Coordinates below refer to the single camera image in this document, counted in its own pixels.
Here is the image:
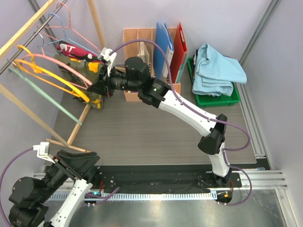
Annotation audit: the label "red patterned trousers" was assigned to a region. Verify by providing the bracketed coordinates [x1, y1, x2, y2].
[56, 42, 99, 62]

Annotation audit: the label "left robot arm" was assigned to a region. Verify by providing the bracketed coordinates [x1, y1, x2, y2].
[9, 150, 100, 227]

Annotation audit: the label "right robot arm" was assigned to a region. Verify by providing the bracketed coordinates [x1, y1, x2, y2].
[88, 57, 231, 187]

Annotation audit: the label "purple cable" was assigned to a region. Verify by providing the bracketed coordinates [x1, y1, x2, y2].
[111, 40, 253, 207]
[0, 147, 120, 225]

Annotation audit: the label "metal rack rail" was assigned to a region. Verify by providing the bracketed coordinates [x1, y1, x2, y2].
[0, 0, 67, 74]

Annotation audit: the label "colourful patterned trousers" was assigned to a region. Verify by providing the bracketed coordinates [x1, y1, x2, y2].
[193, 49, 202, 85]

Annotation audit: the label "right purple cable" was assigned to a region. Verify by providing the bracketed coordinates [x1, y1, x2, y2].
[111, 40, 253, 207]

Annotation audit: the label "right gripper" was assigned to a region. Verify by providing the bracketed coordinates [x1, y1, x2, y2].
[87, 65, 140, 99]

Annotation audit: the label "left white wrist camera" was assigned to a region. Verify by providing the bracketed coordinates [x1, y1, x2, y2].
[33, 141, 55, 163]

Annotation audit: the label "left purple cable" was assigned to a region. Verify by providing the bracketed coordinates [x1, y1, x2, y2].
[0, 147, 120, 225]

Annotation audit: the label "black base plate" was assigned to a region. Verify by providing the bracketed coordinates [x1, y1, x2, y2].
[44, 157, 272, 195]

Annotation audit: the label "red folder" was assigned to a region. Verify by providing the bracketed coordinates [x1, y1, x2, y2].
[170, 22, 187, 83]

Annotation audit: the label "wooden clothes rack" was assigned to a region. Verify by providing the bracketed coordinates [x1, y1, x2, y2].
[0, 0, 106, 153]

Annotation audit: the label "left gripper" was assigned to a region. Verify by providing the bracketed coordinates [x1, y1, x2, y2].
[36, 148, 100, 202]

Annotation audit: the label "wooden block book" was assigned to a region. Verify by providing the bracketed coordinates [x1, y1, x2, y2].
[137, 42, 150, 64]

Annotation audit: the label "olive yellow patterned trousers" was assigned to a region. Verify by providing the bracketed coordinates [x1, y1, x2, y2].
[54, 55, 103, 109]

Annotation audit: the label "yellow hanger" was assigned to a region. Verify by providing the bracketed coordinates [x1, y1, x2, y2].
[13, 44, 89, 103]

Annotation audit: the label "blue folder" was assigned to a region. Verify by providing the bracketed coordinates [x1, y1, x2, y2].
[153, 22, 174, 82]

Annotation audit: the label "pink wire hanger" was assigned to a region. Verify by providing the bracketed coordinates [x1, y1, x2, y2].
[41, 2, 100, 56]

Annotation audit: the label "aluminium frame post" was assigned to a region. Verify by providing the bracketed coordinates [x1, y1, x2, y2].
[237, 0, 282, 70]

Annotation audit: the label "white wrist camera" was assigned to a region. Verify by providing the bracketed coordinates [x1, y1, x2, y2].
[33, 141, 55, 163]
[98, 47, 117, 77]

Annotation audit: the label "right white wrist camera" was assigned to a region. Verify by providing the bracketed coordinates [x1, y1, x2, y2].
[98, 47, 117, 77]

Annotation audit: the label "peach desk organizer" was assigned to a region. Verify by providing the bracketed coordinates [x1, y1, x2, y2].
[123, 27, 181, 103]

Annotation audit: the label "green plastic tray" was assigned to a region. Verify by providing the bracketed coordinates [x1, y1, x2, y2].
[187, 57, 241, 108]

